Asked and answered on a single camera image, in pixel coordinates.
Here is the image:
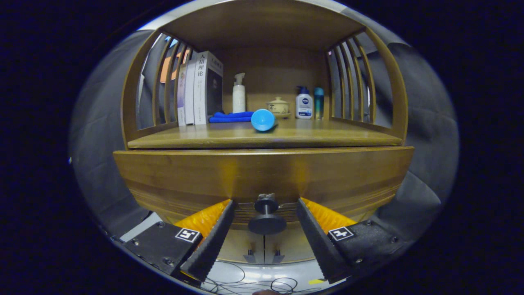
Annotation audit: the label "pale purple book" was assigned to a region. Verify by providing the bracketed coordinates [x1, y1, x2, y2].
[177, 63, 188, 127]

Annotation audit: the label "white pump bottle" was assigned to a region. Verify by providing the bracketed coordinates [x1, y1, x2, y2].
[232, 73, 246, 113]

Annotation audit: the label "thick white and black book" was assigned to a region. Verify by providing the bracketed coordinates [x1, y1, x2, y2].
[194, 51, 224, 125]

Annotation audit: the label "teal slim bottle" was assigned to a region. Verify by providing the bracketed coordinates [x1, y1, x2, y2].
[314, 87, 325, 120]

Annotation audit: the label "wooden countertop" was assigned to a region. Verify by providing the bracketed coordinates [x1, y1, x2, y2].
[127, 118, 404, 149]

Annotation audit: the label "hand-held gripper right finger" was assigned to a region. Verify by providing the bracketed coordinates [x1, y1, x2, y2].
[296, 197, 410, 284]

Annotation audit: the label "black floor cables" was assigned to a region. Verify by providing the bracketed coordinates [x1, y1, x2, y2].
[201, 260, 324, 295]

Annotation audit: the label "beige lidded teacup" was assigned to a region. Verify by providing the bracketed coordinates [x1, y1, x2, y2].
[266, 96, 292, 119]

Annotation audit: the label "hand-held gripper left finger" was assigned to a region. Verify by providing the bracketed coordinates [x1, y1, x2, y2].
[123, 199, 236, 283]

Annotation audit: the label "wooden drawer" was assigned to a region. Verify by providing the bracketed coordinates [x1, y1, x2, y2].
[113, 146, 415, 225]

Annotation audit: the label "wooden cabinet door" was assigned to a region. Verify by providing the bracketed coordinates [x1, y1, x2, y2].
[217, 227, 266, 264]
[264, 229, 316, 264]

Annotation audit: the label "black drawer knob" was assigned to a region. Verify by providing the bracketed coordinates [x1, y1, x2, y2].
[248, 193, 287, 236]

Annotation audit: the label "white lotion bottle blue cap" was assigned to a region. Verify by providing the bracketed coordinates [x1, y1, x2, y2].
[296, 86, 314, 120]

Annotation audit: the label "wooden cabinet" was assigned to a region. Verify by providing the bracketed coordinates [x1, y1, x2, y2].
[121, 0, 410, 265]

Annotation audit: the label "blue and white cosmetic tube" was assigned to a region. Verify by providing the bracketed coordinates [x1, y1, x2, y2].
[251, 109, 279, 132]

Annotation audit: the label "thin white book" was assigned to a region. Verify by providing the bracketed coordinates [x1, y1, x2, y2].
[185, 59, 198, 125]

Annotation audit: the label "blue folded cloth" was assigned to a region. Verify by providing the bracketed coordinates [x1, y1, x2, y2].
[209, 111, 255, 123]

